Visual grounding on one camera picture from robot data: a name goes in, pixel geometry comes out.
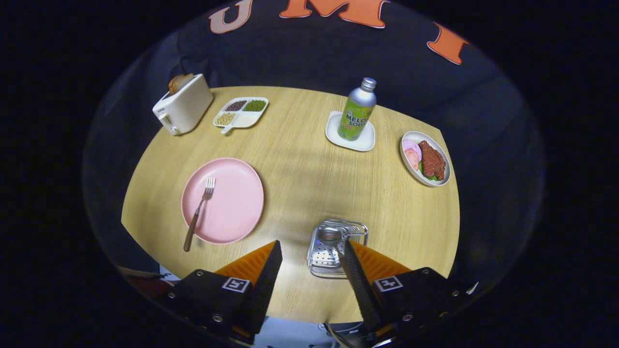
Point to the green lettuce leaf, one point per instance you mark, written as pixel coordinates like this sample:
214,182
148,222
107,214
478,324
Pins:
428,176

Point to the white square coaster plate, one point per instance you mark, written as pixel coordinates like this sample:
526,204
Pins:
333,133

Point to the green beans heap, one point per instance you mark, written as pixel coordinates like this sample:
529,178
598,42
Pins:
255,105

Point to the white oval dish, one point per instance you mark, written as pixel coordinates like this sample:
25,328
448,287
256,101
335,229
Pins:
408,166

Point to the dark red bag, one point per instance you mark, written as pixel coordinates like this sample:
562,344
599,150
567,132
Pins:
145,285

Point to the pink round plate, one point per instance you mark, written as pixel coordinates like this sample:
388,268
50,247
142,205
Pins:
232,203

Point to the dark beans heap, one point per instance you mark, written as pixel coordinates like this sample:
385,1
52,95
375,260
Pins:
236,105

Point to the pink ham slices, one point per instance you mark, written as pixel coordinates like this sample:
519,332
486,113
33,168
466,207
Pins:
411,153

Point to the cream white toaster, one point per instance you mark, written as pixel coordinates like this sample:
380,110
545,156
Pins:
188,104

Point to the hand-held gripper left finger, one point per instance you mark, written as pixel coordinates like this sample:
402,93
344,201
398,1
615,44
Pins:
266,285

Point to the yellow beans heap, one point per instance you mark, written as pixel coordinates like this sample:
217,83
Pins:
226,118

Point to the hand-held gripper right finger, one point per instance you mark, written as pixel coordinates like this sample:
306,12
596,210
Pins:
358,285

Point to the white divided snack dish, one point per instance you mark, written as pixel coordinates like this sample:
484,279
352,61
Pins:
247,119

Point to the toasted bread slices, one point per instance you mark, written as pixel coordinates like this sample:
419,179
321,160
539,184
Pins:
179,82

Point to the green label soda bottle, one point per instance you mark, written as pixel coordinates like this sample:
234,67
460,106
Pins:
358,111

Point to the red-brown meat piece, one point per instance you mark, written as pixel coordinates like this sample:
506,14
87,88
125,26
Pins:
432,159

